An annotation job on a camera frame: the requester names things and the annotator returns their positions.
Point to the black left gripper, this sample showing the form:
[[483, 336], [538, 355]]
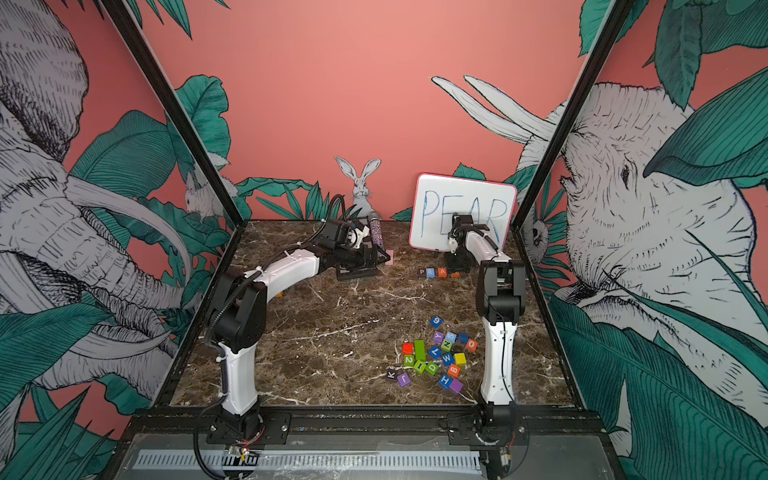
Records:
[[366, 262]]

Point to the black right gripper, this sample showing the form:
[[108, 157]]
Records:
[[452, 265]]

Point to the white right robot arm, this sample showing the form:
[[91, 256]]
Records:
[[500, 300]]

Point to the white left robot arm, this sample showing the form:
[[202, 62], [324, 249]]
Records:
[[238, 316]]

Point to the whiteboard with PEAR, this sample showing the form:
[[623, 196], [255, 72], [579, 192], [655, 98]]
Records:
[[438, 198]]

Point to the glittery pink tube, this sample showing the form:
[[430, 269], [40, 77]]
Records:
[[376, 231]]

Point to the blue 9 block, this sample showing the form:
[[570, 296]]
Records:
[[436, 322]]

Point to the orange O block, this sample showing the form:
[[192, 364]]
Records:
[[471, 345]]

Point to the tall green block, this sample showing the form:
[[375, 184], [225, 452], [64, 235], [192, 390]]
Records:
[[419, 350]]

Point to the blue H block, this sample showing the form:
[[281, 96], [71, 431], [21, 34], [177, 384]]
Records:
[[445, 381]]

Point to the purple block front right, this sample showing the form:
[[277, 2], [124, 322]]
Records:
[[456, 386]]

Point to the purple block front left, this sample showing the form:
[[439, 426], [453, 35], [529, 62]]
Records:
[[403, 380]]

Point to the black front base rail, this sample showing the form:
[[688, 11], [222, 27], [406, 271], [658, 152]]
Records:
[[462, 424]]

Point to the black right frame post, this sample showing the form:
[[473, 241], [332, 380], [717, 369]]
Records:
[[611, 27]]

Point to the black frame post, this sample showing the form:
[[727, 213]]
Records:
[[129, 31], [611, 27]]

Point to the black left frame post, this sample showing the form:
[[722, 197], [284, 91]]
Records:
[[129, 31]]

